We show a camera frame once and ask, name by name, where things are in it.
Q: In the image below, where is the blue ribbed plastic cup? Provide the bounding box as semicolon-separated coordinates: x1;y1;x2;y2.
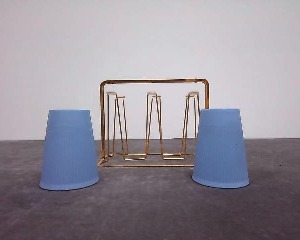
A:
39;109;100;191
192;109;250;189

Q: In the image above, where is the gold wire cup rack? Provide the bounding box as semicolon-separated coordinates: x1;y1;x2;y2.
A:
98;78;210;167

